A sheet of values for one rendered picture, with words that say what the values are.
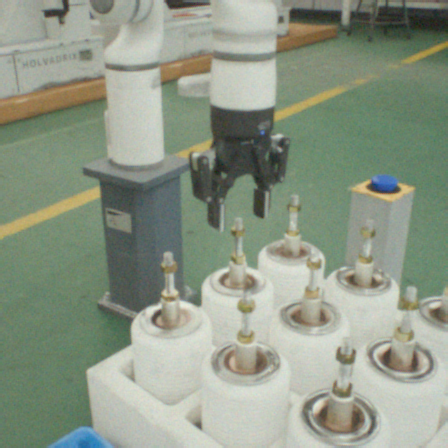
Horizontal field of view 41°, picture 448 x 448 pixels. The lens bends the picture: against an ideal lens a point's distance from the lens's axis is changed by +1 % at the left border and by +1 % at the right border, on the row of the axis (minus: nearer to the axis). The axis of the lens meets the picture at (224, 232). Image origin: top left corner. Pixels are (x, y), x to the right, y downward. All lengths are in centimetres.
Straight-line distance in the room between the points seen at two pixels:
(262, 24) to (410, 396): 41
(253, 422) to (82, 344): 55
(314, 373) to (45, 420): 45
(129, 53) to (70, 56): 191
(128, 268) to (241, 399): 55
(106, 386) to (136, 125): 46
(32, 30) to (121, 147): 197
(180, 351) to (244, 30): 36
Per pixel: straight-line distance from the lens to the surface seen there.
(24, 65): 274
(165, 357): 69
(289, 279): 83
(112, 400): 75
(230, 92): 66
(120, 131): 103
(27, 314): 124
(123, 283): 114
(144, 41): 102
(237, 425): 64
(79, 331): 116
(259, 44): 65
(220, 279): 79
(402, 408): 66
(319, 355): 70
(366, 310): 78
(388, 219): 92
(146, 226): 106
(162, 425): 68
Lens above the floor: 65
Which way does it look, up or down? 26 degrees down
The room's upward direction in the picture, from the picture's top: straight up
